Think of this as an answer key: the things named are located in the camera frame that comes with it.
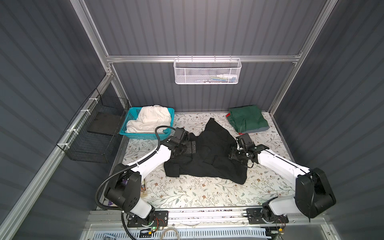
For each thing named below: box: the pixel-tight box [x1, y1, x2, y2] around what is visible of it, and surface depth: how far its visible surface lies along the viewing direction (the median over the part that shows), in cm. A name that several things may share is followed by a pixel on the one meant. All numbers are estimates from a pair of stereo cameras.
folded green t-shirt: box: [225, 105, 269, 133], surface depth 110 cm
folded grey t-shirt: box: [242, 126, 270, 134], surface depth 107 cm
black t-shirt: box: [164, 117, 248, 185], surface depth 92 cm
